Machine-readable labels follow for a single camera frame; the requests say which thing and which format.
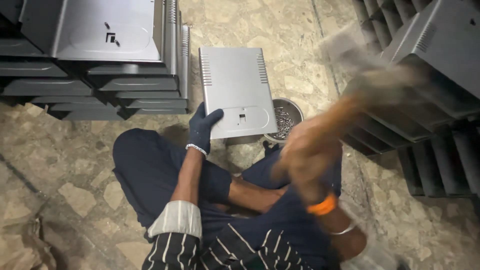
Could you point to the person's bare lower leg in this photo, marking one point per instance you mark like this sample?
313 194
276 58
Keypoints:
255 197

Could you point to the heap of small metal screws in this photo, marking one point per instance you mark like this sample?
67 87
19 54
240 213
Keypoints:
284 122

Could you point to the grey vented cover panel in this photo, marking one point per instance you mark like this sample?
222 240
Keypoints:
236 90

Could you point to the person's right fingers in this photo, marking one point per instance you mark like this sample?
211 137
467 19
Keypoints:
360 98

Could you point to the person's striped dark shirt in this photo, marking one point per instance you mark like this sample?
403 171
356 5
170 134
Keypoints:
240 251

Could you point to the person's navy trousers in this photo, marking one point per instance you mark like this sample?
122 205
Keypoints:
150 168

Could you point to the crumpled brown paper bag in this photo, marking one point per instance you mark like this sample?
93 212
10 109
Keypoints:
20 245

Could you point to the stack of grey metal panels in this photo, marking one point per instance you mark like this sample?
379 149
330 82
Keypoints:
435 112
108 33

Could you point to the silver bangle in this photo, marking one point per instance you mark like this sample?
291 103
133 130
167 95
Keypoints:
343 230

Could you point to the person's right hand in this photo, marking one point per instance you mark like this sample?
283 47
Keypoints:
311 157

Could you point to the person's left hand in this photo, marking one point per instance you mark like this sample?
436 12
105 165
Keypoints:
200 129

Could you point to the orange wristband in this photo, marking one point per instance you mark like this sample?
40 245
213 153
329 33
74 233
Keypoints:
322 207

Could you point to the round steel bowl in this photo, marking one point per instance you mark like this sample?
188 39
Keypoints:
294 110

